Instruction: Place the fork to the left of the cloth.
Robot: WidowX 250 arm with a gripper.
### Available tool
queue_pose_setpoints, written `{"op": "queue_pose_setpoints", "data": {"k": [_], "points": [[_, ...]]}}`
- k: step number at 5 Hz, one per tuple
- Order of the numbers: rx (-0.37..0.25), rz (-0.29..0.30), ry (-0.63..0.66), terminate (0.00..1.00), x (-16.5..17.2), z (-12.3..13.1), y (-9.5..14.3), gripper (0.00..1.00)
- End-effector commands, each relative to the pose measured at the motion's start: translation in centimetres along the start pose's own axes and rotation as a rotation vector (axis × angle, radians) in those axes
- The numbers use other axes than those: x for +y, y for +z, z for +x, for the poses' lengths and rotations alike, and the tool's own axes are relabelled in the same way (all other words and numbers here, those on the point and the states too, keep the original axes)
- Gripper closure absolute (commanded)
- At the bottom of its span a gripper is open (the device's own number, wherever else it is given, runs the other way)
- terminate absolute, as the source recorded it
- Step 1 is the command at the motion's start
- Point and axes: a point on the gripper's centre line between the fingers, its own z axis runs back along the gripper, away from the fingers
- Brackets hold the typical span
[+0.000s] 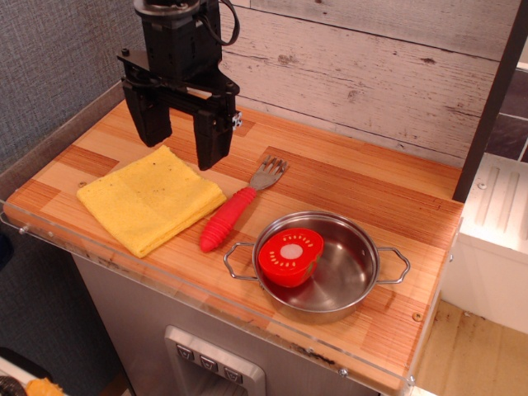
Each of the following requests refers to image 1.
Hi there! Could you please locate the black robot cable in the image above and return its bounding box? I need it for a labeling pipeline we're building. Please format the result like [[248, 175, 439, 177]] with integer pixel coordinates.
[[197, 0, 241, 47]]

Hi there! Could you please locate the dark right upright post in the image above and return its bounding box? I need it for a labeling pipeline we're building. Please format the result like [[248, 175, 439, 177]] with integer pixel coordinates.
[[452, 0, 527, 203]]

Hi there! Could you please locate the red toy tomato half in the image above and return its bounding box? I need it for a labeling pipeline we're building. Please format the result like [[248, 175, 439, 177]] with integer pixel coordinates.
[[258, 228, 324, 288]]

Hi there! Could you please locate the white toy sink unit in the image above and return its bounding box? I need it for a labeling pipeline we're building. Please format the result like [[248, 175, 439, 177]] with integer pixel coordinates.
[[441, 154, 527, 332]]

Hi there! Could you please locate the silver dispenser button panel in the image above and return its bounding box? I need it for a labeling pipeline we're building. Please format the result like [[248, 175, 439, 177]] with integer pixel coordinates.
[[164, 326, 266, 395]]

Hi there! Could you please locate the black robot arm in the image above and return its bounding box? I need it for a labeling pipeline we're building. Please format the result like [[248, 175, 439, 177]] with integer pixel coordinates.
[[118, 1, 241, 171]]

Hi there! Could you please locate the red handled metal fork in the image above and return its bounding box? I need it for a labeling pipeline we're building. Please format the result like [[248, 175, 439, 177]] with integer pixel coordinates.
[[199, 156, 288, 252]]

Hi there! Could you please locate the yellow folded cloth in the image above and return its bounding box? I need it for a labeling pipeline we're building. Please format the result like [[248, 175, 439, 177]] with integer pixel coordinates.
[[77, 145, 226, 258]]

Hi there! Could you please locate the stainless steel pot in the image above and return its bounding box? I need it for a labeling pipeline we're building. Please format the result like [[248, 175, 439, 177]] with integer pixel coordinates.
[[224, 210, 412, 325]]

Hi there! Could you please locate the grey toy kitchen cabinet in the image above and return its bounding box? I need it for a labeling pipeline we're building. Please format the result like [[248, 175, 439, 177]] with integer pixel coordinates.
[[74, 257, 376, 395]]

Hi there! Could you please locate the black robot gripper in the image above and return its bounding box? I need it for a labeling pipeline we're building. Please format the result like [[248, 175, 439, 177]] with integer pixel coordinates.
[[117, 12, 241, 171]]

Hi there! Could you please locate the orange object bottom left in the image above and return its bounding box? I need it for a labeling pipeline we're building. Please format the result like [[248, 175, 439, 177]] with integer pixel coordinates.
[[26, 378, 64, 396]]

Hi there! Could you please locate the clear acrylic edge guard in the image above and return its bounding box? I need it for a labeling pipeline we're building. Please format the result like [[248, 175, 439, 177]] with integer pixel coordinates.
[[0, 199, 417, 393]]

